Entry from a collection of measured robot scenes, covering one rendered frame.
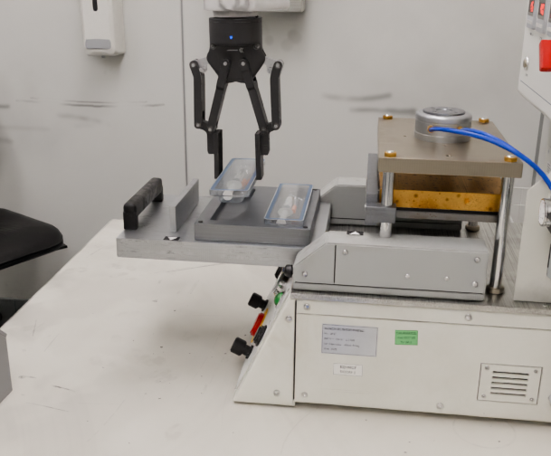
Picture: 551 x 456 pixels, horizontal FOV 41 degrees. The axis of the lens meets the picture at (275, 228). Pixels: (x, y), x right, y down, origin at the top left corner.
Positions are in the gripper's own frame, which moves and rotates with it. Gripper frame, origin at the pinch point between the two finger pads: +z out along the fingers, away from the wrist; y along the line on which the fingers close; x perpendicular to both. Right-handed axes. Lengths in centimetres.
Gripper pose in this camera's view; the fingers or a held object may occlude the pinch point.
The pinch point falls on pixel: (239, 156)
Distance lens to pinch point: 112.1
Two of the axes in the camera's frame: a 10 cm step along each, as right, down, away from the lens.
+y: -9.9, -0.3, 1.2
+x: -1.2, 3.3, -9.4
